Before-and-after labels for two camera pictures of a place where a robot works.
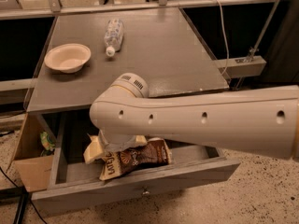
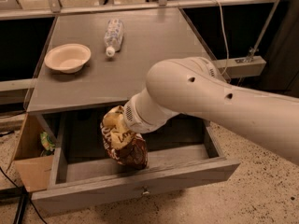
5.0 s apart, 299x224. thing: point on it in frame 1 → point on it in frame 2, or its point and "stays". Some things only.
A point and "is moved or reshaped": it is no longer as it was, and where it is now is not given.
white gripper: (120, 143) → (132, 119)
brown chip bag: (151, 153) is moved or reshaped
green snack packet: (48, 141) stays
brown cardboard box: (34, 169) stays
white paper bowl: (67, 58) stays
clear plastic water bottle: (113, 35) stays
